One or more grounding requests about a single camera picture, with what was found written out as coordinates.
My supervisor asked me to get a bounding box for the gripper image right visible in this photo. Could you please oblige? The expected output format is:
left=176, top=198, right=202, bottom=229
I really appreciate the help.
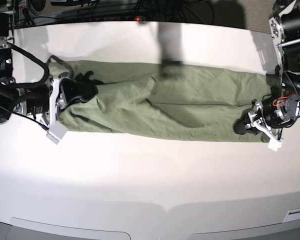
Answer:
left=233, top=94, right=300, bottom=135

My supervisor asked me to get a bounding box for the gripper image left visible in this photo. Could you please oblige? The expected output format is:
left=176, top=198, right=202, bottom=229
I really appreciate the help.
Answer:
left=0, top=78, right=98, bottom=123

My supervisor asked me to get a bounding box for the green T-shirt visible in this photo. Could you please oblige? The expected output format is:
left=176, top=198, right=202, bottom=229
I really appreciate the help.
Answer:
left=48, top=60, right=280, bottom=142

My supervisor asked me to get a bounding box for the black power strip red light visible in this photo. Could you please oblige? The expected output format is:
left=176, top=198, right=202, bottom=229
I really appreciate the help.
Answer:
left=90, top=15, right=151, bottom=22

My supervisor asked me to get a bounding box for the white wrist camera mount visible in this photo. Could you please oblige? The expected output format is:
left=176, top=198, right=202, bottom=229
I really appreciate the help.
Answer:
left=247, top=101, right=282, bottom=152
left=43, top=77, right=68, bottom=145

